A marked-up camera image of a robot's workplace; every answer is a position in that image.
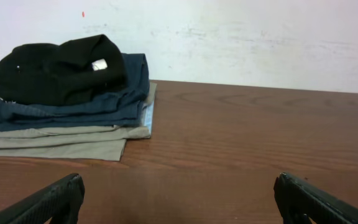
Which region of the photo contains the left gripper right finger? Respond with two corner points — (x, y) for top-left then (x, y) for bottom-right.
(273, 172), (358, 224)

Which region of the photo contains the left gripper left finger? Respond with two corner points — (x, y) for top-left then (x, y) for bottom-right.
(0, 173), (85, 224)

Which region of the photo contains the beige folded garment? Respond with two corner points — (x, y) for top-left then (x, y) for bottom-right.
(0, 82), (158, 162)

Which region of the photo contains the navy folded garment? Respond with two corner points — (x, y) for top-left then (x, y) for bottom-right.
(0, 54), (150, 131)

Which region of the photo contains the light blue folded garment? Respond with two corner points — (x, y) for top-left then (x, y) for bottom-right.
(142, 102), (154, 134)

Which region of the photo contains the black folded garment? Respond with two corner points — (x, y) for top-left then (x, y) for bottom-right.
(0, 35), (127, 106)

